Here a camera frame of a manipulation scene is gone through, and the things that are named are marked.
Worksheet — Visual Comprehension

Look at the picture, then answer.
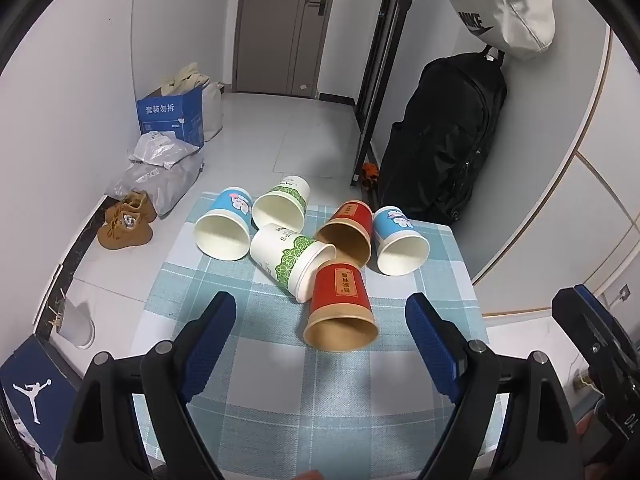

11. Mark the blue cardboard box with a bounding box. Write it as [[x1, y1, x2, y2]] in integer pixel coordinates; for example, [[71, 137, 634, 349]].
[[137, 85, 205, 148]]

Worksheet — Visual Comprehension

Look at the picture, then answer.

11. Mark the blue cartoon paper cup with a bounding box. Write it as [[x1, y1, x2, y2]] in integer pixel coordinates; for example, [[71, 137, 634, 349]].
[[372, 205, 431, 276], [194, 187, 252, 261]]

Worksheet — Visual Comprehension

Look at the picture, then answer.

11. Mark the black metal stand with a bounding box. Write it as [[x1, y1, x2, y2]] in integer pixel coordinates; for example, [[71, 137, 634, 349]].
[[350, 0, 426, 188]]

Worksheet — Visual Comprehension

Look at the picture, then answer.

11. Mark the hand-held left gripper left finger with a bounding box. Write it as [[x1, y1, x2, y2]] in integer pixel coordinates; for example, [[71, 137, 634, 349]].
[[56, 290, 237, 480]]

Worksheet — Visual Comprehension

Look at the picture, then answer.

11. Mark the white green leaf paper cup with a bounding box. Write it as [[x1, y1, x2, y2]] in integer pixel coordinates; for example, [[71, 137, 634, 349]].
[[249, 223, 337, 304], [251, 175, 311, 233]]

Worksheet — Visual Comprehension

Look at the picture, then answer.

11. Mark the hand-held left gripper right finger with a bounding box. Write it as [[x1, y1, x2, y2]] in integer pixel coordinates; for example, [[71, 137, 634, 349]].
[[405, 292, 584, 480]]

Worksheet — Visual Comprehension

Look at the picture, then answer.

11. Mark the blue shoe box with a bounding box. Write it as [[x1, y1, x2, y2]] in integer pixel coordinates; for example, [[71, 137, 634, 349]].
[[0, 334, 83, 480]]

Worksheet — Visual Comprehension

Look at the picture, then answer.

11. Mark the blue checked tablecloth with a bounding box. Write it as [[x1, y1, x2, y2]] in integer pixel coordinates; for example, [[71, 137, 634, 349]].
[[131, 191, 503, 480]]

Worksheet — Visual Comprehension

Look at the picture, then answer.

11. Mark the white paper cup on floor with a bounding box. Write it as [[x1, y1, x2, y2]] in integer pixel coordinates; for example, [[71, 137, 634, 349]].
[[60, 297, 96, 348]]

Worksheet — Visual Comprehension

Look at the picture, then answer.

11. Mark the grey parcel bag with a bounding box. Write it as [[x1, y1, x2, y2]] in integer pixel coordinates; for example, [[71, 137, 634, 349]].
[[106, 152, 205, 216]]

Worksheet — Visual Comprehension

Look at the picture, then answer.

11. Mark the black backpack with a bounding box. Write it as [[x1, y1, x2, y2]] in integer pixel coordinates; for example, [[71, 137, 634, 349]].
[[378, 46, 508, 226]]

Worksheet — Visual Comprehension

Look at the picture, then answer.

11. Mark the brown shoe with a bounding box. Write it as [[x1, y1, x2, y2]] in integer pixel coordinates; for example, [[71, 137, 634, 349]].
[[105, 190, 158, 223], [97, 205, 153, 250]]

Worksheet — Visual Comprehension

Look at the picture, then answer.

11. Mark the white parcel bag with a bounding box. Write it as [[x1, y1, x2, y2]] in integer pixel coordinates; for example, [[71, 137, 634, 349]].
[[128, 131, 201, 168]]

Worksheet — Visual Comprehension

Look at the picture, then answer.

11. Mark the beige cloth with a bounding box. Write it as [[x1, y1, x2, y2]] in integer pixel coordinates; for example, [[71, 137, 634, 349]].
[[160, 62, 211, 97]]

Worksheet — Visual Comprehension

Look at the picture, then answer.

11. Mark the grey door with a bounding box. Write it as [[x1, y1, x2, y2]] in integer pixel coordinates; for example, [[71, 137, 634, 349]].
[[235, 0, 346, 98]]

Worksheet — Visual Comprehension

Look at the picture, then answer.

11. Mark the white sling bag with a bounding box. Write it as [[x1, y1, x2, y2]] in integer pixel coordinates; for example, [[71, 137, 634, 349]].
[[430, 0, 557, 61]]

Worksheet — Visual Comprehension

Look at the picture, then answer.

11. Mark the red paper cup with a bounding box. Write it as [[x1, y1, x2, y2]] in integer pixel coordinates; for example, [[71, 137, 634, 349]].
[[303, 260, 379, 351], [316, 200, 374, 266]]

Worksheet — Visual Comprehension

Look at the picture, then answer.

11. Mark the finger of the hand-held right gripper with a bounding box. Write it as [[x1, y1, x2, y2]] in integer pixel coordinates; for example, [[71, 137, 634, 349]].
[[551, 284, 640, 376]]

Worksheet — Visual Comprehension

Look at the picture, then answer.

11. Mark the white plastic bag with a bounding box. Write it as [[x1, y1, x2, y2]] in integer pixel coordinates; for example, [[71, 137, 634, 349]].
[[201, 81, 224, 142]]

